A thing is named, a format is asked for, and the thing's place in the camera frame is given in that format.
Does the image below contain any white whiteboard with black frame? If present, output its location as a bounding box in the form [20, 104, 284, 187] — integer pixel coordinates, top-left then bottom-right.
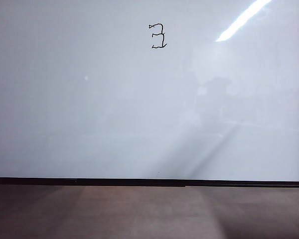
[0, 0, 299, 188]

